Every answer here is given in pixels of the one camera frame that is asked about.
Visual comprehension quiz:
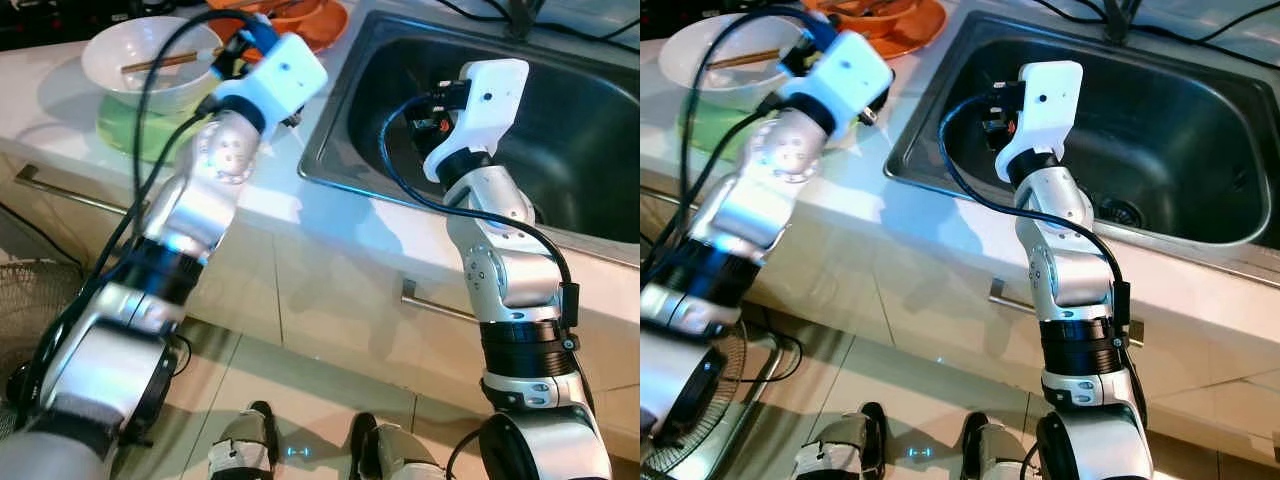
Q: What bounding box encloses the light green plate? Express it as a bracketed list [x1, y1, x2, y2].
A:
[97, 85, 216, 166]
[678, 100, 771, 161]

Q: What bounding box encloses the round sink drain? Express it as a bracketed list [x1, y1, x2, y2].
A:
[1095, 195, 1141, 229]

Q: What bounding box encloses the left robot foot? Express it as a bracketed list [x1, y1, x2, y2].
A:
[208, 400, 281, 480]
[795, 402, 891, 480]

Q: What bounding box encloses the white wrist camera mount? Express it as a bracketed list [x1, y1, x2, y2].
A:
[423, 58, 531, 184]
[780, 30, 894, 126]
[215, 33, 329, 126]
[995, 60, 1084, 183]

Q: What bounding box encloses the grey floor fan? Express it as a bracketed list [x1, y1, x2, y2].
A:
[0, 260, 86, 441]
[640, 320, 749, 480]

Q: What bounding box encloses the white round bowl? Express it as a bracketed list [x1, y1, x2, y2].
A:
[80, 15, 226, 114]
[658, 12, 801, 111]

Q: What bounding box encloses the orange plate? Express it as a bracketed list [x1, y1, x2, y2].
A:
[830, 0, 947, 61]
[207, 0, 349, 56]

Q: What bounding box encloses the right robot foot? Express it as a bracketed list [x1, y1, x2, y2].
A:
[962, 412, 1031, 480]
[348, 412, 441, 480]

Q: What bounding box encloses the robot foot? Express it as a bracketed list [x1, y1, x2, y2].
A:
[962, 412, 1031, 480]
[795, 402, 891, 480]
[208, 400, 281, 480]
[348, 412, 441, 480]

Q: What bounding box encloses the white kitchen base cabinet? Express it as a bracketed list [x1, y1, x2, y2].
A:
[640, 180, 1280, 461]
[0, 150, 641, 441]

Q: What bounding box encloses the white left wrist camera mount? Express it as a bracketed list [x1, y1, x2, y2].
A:
[780, 30, 894, 126]
[215, 33, 329, 126]

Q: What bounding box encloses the black faucet base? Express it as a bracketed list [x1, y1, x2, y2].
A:
[1100, 0, 1141, 46]
[505, 0, 536, 41]

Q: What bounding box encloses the stainless steel sink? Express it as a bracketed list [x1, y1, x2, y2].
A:
[885, 10, 1280, 286]
[298, 8, 641, 266]

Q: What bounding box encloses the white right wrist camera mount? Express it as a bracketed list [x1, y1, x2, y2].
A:
[995, 60, 1084, 183]
[423, 58, 531, 184]

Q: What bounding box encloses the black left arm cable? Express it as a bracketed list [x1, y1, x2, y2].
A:
[10, 8, 263, 401]
[640, 5, 831, 291]

